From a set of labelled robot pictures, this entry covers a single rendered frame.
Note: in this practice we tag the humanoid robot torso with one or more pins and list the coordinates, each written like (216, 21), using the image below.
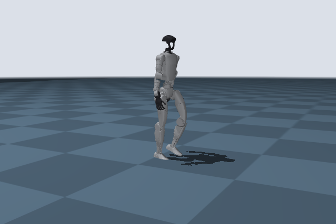
(169, 72)

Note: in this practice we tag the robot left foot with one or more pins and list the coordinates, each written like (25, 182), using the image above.
(174, 150)

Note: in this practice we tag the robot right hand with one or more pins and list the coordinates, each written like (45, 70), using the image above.
(159, 102)

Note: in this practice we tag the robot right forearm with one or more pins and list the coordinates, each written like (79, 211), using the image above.
(156, 86)

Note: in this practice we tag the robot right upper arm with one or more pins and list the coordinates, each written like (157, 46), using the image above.
(159, 63)

